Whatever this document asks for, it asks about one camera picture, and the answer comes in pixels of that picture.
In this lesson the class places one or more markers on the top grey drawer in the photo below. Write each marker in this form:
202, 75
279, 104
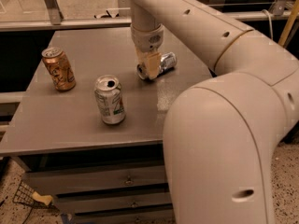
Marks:
90, 179

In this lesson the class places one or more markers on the middle grey drawer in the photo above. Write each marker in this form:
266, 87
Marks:
77, 206

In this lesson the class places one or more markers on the grey drawer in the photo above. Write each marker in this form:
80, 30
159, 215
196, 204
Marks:
77, 206
126, 217
90, 179

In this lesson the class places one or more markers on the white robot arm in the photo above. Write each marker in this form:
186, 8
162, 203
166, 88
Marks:
220, 134

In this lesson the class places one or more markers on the yellow foam piece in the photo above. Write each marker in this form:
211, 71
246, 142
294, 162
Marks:
45, 199

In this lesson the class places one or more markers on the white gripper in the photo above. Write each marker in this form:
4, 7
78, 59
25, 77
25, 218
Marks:
146, 39

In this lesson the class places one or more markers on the white green soda can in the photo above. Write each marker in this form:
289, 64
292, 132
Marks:
108, 96

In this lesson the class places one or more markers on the yellow metal stand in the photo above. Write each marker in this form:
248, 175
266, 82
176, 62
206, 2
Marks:
288, 26

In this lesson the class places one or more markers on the horizontal metal rail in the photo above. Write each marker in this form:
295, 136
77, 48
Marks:
13, 26

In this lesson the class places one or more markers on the orange gold soda can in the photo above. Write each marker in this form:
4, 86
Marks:
59, 68

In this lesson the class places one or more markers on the bottom grey drawer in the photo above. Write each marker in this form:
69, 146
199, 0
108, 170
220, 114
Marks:
126, 217

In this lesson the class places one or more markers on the black wire basket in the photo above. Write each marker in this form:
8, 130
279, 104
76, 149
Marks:
23, 195

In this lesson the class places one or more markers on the dented silver redbull can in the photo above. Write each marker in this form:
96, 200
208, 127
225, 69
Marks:
168, 62

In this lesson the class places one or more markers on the grey drawer cabinet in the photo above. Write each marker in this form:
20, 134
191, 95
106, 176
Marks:
53, 131

